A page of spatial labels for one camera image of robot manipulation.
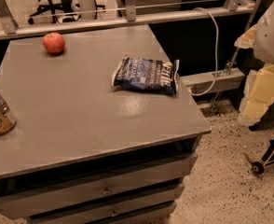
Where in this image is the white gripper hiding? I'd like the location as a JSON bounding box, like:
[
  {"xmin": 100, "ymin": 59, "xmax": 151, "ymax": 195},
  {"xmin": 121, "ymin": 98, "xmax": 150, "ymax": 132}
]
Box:
[{"xmin": 238, "ymin": 1, "xmax": 274, "ymax": 126}]

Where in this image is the black wheeled cart base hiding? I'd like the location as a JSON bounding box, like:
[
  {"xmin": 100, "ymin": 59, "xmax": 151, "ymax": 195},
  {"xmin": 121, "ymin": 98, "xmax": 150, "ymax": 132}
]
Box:
[{"xmin": 245, "ymin": 139, "xmax": 274, "ymax": 175}]

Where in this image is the red apple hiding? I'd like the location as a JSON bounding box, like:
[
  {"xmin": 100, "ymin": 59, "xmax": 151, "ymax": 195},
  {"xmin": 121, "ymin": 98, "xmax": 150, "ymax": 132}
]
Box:
[{"xmin": 42, "ymin": 33, "xmax": 65, "ymax": 54}]

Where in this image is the blue chip bag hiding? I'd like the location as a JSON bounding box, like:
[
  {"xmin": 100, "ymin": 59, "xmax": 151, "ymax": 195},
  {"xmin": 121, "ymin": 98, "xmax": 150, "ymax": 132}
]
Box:
[{"xmin": 112, "ymin": 56, "xmax": 179, "ymax": 95}]

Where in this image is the grey drawer cabinet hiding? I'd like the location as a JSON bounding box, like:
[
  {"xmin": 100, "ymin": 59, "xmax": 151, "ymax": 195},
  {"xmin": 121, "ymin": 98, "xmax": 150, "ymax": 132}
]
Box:
[{"xmin": 0, "ymin": 26, "xmax": 210, "ymax": 224}]

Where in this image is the black office chair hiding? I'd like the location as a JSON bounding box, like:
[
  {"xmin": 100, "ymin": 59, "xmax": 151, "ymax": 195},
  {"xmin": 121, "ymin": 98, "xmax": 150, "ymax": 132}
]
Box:
[{"xmin": 27, "ymin": 0, "xmax": 81, "ymax": 24}]

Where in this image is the white cable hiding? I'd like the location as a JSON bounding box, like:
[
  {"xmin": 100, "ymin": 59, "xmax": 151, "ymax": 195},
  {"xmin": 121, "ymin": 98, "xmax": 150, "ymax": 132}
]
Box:
[{"xmin": 188, "ymin": 7, "xmax": 220, "ymax": 97}]

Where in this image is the grey metal beam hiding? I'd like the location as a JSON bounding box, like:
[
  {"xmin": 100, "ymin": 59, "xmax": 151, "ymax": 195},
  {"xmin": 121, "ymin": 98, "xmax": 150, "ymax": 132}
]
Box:
[{"xmin": 181, "ymin": 68, "xmax": 244, "ymax": 96}]

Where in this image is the metal railing frame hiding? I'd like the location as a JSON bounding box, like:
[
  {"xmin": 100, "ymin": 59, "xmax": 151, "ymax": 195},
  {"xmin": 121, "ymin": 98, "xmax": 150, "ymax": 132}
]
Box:
[{"xmin": 0, "ymin": 0, "xmax": 261, "ymax": 40}]

